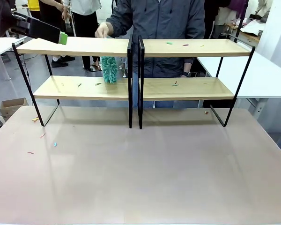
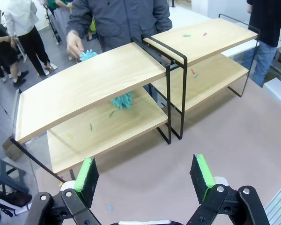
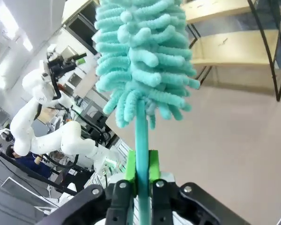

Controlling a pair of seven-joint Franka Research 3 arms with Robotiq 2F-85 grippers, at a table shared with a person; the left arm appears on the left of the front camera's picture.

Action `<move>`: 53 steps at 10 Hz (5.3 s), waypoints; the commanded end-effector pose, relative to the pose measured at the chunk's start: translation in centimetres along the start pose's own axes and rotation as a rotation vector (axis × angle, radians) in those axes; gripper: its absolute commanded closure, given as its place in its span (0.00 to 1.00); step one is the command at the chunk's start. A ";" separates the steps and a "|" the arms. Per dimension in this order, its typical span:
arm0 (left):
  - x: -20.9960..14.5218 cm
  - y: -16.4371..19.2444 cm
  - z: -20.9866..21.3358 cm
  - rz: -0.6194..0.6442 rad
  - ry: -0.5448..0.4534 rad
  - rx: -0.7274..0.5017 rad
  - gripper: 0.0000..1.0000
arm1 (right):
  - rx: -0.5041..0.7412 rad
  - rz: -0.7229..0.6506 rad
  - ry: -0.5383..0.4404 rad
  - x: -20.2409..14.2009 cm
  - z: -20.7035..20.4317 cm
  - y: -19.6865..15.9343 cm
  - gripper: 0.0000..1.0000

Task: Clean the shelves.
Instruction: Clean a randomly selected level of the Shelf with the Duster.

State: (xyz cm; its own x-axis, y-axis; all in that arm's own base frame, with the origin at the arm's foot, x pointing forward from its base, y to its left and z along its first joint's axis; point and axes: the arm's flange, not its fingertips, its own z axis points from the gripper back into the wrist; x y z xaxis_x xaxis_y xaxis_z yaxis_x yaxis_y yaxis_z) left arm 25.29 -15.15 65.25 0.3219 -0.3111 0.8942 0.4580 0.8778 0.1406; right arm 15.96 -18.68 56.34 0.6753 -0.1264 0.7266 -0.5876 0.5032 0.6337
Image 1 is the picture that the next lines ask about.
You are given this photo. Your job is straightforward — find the person's left forearm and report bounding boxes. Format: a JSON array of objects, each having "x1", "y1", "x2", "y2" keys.
[{"x1": 183, "y1": 57, "x2": 195, "y2": 73}]

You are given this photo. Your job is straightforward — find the small white table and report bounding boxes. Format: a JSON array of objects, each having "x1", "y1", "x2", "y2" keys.
[{"x1": 0, "y1": 36, "x2": 28, "y2": 81}]

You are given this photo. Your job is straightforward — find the teal fluffy duster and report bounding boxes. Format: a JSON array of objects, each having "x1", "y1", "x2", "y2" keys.
[{"x1": 101, "y1": 56, "x2": 118, "y2": 84}]

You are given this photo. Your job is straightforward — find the person's right hand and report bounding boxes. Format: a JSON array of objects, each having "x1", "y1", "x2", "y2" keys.
[{"x1": 95, "y1": 22, "x2": 114, "y2": 39}]

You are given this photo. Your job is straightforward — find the person's right forearm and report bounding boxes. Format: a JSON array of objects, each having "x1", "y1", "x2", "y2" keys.
[{"x1": 106, "y1": 10, "x2": 134, "y2": 38}]

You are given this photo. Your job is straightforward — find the cluttered background desk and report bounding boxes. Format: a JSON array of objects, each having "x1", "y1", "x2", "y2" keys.
[{"x1": 221, "y1": 13, "x2": 266, "y2": 44}]

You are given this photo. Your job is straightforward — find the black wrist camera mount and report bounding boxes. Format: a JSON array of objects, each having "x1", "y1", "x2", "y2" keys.
[{"x1": 11, "y1": 13, "x2": 31, "y2": 38}]

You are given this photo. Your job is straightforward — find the large white table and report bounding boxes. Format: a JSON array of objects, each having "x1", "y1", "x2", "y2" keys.
[{"x1": 196, "y1": 50, "x2": 281, "y2": 99}]

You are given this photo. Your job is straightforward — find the person in grey jacket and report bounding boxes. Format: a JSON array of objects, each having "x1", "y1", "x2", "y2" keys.
[{"x1": 106, "y1": 0, "x2": 206, "y2": 109}]

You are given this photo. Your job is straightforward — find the cardboard box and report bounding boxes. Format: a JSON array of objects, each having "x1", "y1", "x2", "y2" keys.
[{"x1": 0, "y1": 97, "x2": 29, "y2": 122}]

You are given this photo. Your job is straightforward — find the black frame wooden shelf unit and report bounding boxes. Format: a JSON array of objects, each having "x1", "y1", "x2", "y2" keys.
[
  {"x1": 137, "y1": 34, "x2": 256, "y2": 130},
  {"x1": 12, "y1": 34, "x2": 134, "y2": 129}
]

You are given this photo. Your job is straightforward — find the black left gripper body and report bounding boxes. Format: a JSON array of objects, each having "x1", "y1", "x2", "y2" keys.
[{"x1": 27, "y1": 17, "x2": 61, "y2": 44}]

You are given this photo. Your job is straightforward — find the black pole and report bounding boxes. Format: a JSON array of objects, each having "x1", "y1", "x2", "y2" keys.
[{"x1": 234, "y1": 0, "x2": 249, "y2": 43}]

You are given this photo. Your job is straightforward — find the bystander in white shirt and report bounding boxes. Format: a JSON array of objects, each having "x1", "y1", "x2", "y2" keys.
[{"x1": 62, "y1": 0, "x2": 102, "y2": 71}]

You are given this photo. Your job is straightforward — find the bystander in black clothes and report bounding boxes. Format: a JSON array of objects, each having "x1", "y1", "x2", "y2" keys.
[{"x1": 203, "y1": 0, "x2": 220, "y2": 39}]

